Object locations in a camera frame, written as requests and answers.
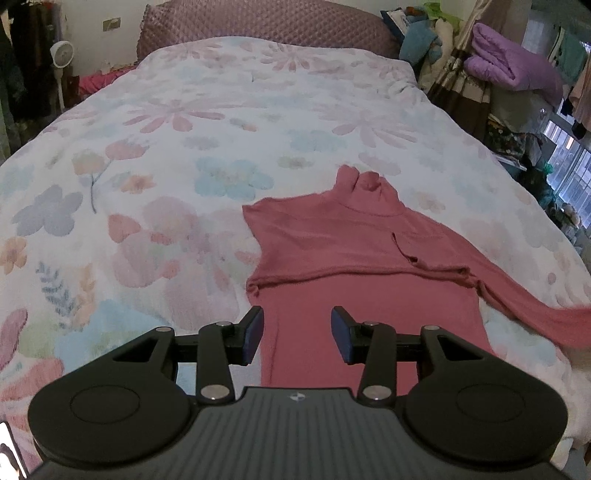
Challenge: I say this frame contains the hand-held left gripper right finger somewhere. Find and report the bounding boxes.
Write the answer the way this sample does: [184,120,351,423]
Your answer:
[330,306,483,403]

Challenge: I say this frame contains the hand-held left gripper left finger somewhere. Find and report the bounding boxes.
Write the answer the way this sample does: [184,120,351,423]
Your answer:
[112,306,265,403]

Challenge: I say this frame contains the pink turtleneck sweater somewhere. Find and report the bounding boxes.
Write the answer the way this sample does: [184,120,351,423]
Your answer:
[242,165,591,397]

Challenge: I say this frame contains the dark hanging clothes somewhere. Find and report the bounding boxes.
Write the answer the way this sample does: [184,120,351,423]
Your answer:
[0,0,68,134]

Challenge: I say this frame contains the floral blanket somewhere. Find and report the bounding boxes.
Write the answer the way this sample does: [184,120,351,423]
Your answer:
[0,36,591,467]

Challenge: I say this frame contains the beige brown striped curtain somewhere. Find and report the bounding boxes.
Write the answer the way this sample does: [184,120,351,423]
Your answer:
[427,0,511,141]

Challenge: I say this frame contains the window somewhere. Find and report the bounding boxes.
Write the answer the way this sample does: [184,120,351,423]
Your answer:
[542,117,591,208]

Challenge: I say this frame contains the bright pink cloth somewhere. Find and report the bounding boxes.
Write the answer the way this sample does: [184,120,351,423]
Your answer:
[78,65,137,95]

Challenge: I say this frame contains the purple quilted headboard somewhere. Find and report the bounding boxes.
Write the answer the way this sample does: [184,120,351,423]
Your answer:
[137,0,400,61]

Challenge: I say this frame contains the purple folded quilt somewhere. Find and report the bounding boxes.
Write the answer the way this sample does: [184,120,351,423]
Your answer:
[464,23,564,97]

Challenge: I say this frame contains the white standing fan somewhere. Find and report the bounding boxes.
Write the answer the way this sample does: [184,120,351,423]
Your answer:
[49,41,75,114]

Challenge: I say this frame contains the teal hanging garment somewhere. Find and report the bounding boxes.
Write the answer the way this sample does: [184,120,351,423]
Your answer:
[558,30,588,86]

